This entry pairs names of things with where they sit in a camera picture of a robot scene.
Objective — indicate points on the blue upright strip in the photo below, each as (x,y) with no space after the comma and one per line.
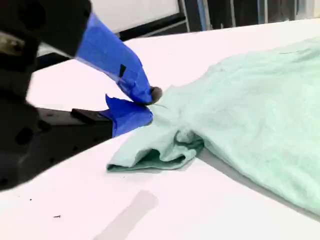
(202,13)

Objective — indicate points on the black board frame bar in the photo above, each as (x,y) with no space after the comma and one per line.
(155,26)

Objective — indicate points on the pale green T-shirt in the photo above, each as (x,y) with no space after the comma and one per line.
(245,105)

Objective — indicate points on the white board panel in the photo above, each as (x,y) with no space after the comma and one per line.
(140,12)

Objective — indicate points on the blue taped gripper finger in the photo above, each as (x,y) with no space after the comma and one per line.
(127,117)
(107,53)

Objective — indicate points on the grey metal frame leg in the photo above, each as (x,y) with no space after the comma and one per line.
(184,15)

